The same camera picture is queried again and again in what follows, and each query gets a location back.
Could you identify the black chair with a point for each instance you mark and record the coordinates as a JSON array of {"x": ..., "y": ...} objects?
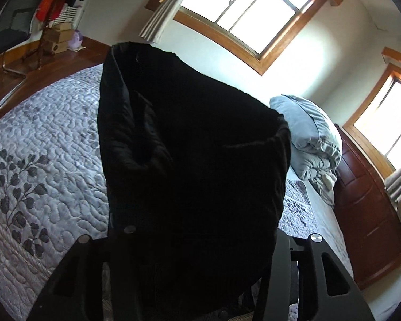
[{"x": 13, "y": 23}]

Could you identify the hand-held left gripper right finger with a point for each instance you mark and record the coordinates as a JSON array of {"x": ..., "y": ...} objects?
[{"x": 324, "y": 274}]

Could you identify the white cloth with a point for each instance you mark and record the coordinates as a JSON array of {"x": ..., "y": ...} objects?
[{"x": 328, "y": 180}]

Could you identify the wooden headboard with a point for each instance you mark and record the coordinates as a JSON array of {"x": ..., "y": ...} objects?
[{"x": 367, "y": 214}]

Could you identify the large cardboard box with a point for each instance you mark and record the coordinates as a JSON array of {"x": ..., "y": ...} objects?
[{"x": 55, "y": 46}]

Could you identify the grey duvet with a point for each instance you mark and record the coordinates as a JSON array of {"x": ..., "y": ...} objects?
[{"x": 307, "y": 133}]

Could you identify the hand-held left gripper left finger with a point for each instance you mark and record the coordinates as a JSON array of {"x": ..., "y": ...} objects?
[{"x": 70, "y": 274}]

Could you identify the striped curtain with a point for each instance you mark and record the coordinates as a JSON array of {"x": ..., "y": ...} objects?
[{"x": 163, "y": 16}]

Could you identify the wooden coat rack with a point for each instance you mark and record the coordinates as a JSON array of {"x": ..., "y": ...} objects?
[{"x": 41, "y": 50}]

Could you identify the small cardboard box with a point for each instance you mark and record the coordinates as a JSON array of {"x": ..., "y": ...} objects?
[{"x": 62, "y": 26}]

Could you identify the small wooden window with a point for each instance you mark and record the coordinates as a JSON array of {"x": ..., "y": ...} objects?
[{"x": 387, "y": 127}]

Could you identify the purple bag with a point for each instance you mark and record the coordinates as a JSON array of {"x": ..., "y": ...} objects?
[{"x": 76, "y": 40}]

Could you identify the striped cloth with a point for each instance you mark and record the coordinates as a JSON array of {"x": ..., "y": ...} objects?
[{"x": 70, "y": 14}]

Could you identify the grey patterned quilted bedspread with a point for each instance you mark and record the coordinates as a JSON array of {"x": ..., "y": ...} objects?
[{"x": 46, "y": 140}]

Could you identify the black pants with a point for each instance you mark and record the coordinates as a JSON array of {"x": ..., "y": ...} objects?
[{"x": 193, "y": 174}]

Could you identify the large wooden window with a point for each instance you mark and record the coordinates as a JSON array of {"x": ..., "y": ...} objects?
[{"x": 264, "y": 57}]

